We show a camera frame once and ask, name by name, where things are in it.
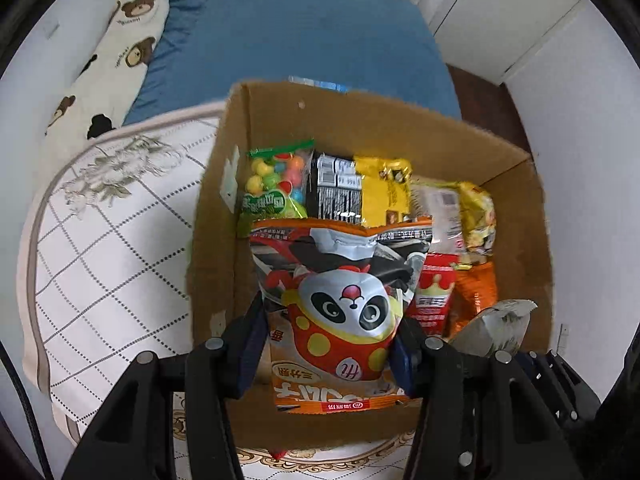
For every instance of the blue printed cardboard box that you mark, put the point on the blue printed cardboard box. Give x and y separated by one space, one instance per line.
350 125

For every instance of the white door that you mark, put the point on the white door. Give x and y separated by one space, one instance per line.
465 10

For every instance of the bear print pillow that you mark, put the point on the bear print pillow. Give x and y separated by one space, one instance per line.
135 35

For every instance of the long yellow snack packet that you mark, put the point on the long yellow snack packet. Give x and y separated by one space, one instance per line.
385 190

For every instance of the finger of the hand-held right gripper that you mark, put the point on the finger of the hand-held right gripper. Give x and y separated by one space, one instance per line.
565 385

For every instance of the pale clear snack packet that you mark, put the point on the pale clear snack packet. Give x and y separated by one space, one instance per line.
442 210

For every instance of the yellow panda snack packet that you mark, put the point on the yellow panda snack packet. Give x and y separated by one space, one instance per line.
477 220

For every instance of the green colourful candy bag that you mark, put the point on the green colourful candy bag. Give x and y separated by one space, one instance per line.
270 180

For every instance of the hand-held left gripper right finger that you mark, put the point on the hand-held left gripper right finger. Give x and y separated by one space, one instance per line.
402 365

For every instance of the plain orange snack packet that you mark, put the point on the plain orange snack packet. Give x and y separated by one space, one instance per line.
472 290

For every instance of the orange panda snack packet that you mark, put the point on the orange panda snack packet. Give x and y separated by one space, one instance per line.
345 300

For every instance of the blue bed sheet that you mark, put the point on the blue bed sheet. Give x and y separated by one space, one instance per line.
300 35

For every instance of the red and white snack packet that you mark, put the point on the red and white snack packet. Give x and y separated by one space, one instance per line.
435 300

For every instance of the white grid floral quilt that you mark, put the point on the white grid floral quilt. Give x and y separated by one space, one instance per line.
125 260

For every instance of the black snack packet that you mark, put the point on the black snack packet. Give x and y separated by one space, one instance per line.
332 195

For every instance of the silver foil packet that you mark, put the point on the silver foil packet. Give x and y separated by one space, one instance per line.
492 327

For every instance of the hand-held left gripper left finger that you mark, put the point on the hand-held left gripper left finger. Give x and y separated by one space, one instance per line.
252 345

